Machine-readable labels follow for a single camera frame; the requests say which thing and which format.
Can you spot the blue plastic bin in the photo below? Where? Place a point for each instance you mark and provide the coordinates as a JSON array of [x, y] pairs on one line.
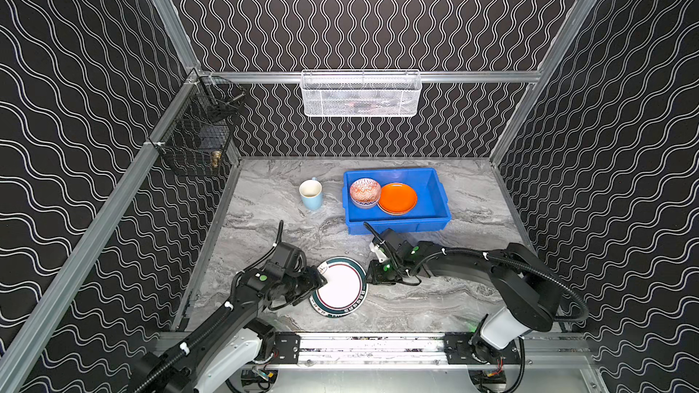
[[432, 212]]

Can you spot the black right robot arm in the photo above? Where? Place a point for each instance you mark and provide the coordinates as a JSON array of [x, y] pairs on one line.
[[534, 297]]

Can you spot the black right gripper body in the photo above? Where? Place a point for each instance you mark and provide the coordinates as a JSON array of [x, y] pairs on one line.
[[374, 271]]

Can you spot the lavender ceramic bowl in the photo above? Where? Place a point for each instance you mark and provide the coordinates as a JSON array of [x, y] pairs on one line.
[[365, 204]]

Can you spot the black wire basket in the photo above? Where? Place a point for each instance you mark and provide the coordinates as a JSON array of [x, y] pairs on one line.
[[197, 141]]

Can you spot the light blue ceramic mug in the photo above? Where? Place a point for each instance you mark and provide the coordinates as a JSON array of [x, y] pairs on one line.
[[311, 192]]

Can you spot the white plate green red rim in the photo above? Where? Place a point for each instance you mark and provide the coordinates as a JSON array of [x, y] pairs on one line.
[[345, 290]]

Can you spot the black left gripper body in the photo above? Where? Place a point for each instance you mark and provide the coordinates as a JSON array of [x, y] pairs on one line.
[[315, 277]]

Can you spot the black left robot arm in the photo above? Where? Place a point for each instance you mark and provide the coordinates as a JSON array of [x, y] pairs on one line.
[[233, 336]]

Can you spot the metal base rail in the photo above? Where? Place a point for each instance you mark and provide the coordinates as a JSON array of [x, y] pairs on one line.
[[420, 362]]

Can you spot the orange plate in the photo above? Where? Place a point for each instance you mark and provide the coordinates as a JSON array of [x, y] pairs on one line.
[[397, 199]]

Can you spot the white wire mesh basket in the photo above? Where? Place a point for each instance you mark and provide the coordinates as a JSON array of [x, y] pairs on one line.
[[360, 93]]

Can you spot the orange patterned ceramic bowl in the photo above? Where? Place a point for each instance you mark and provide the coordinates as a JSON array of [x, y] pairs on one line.
[[365, 189]]

